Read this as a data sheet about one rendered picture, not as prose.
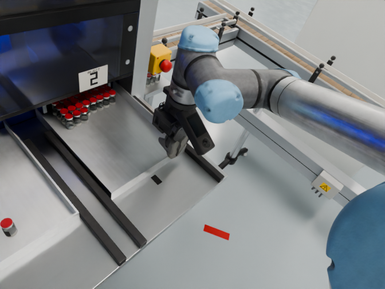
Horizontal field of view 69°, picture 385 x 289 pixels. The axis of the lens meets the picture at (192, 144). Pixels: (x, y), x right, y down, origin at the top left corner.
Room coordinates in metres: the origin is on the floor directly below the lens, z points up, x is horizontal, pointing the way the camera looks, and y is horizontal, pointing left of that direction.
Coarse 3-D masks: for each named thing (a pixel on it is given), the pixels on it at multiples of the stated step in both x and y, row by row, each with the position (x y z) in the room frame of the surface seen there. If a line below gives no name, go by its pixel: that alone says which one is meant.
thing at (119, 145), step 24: (120, 96) 0.69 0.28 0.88; (48, 120) 0.49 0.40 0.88; (96, 120) 0.55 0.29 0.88; (120, 120) 0.58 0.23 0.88; (144, 120) 0.62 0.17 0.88; (72, 144) 0.44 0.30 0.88; (96, 144) 0.47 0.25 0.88; (120, 144) 0.50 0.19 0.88; (144, 144) 0.53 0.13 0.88; (96, 168) 0.40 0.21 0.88; (120, 168) 0.42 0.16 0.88; (144, 168) 0.45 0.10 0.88; (120, 192) 0.35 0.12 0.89
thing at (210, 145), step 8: (184, 112) 0.48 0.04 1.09; (192, 112) 0.50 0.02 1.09; (184, 120) 0.47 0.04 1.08; (192, 120) 0.48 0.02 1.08; (200, 120) 0.49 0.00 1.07; (184, 128) 0.47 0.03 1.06; (192, 128) 0.46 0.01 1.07; (200, 128) 0.48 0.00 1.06; (192, 136) 0.45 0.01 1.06; (200, 136) 0.46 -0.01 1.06; (208, 136) 0.48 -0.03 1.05; (192, 144) 0.45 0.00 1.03; (200, 144) 0.45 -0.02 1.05; (208, 144) 0.46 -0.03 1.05; (200, 152) 0.44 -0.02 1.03
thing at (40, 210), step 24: (0, 144) 0.36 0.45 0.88; (24, 144) 0.37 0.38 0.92; (0, 168) 0.30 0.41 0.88; (24, 168) 0.33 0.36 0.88; (0, 192) 0.25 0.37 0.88; (24, 192) 0.27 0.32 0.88; (48, 192) 0.29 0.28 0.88; (0, 216) 0.20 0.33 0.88; (24, 216) 0.22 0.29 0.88; (48, 216) 0.24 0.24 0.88; (72, 216) 0.24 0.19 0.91; (0, 240) 0.16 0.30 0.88; (24, 240) 0.18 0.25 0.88; (0, 264) 0.12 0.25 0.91
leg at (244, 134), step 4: (268, 68) 1.31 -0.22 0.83; (256, 108) 1.31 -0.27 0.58; (260, 108) 1.31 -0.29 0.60; (256, 112) 1.31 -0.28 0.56; (260, 112) 1.31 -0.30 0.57; (244, 128) 1.32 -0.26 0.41; (244, 132) 1.31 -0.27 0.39; (248, 132) 1.31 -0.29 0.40; (240, 136) 1.31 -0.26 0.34; (244, 136) 1.31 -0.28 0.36; (240, 140) 1.31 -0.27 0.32; (244, 140) 1.31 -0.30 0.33; (236, 144) 1.31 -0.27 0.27; (240, 144) 1.31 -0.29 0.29; (236, 148) 1.31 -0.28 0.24; (240, 148) 1.31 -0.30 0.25; (232, 152) 1.31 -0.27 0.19; (236, 152) 1.31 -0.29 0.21; (232, 156) 1.31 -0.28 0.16; (236, 156) 1.32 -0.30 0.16
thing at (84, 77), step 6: (84, 72) 0.54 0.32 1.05; (90, 72) 0.56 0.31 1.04; (102, 72) 0.59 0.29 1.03; (78, 78) 0.53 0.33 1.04; (84, 78) 0.54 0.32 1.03; (90, 78) 0.55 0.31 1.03; (102, 78) 0.59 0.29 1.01; (84, 84) 0.54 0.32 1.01; (90, 84) 0.55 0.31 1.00; (96, 84) 0.57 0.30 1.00; (102, 84) 0.59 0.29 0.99; (84, 90) 0.54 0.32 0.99
